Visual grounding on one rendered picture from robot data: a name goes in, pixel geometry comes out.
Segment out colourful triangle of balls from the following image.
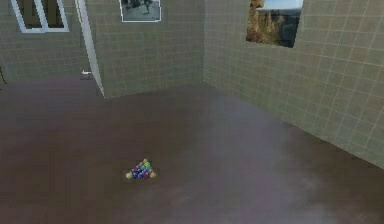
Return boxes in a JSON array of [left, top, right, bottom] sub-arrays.
[[125, 158, 157, 181]]

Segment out grey framed picture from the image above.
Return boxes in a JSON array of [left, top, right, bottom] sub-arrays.
[[119, 0, 163, 24]]

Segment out brown landscape picture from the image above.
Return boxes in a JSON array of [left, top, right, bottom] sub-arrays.
[[245, 0, 305, 49]]

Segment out white room door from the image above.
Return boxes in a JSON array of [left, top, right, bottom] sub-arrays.
[[74, 0, 106, 99]]

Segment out white framed window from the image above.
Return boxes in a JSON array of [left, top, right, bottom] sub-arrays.
[[9, 0, 71, 34]]

